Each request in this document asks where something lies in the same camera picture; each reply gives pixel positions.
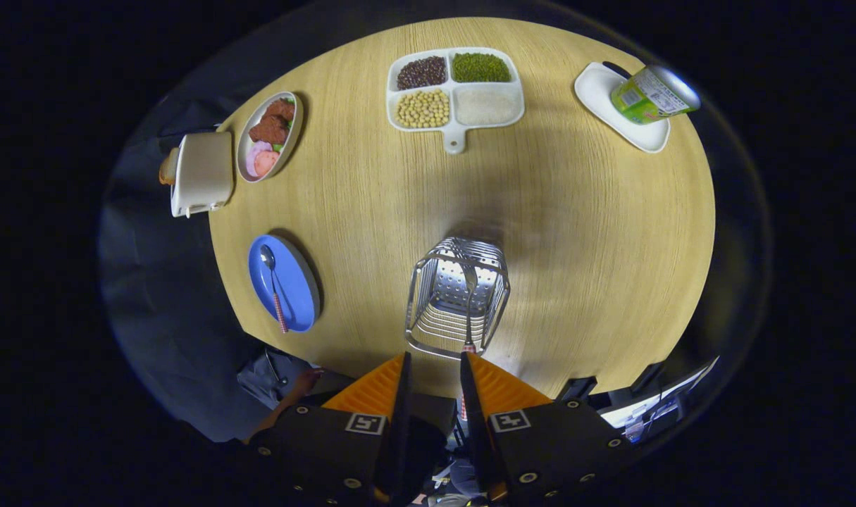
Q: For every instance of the white rectangular plate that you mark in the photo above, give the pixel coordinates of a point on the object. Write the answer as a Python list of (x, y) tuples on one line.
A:
[(604, 98)]

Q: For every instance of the blue round plate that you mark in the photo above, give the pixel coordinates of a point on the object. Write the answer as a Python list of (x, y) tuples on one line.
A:
[(297, 289)]

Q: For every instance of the brown toast slice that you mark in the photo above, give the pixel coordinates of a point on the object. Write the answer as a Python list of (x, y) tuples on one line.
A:
[(167, 167)]

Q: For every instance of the white toaster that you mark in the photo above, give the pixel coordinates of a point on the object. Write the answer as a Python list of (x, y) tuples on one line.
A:
[(202, 172)]

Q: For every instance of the white divided tray of beans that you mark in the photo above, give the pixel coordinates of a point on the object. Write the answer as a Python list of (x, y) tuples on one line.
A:
[(487, 105)]

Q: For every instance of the green drink can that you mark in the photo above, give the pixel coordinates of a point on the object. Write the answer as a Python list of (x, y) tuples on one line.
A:
[(646, 95)]

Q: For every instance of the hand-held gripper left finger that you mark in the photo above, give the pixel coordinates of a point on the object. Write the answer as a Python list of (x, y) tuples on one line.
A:
[(401, 422)]

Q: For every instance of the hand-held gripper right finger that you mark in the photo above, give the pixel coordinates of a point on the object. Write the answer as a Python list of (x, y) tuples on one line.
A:
[(473, 429)]

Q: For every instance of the oval plate of meat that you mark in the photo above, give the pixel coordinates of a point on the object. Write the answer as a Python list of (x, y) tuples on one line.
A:
[(269, 130)]

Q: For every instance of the grey garment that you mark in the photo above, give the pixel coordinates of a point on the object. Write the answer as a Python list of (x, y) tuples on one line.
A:
[(265, 377)]

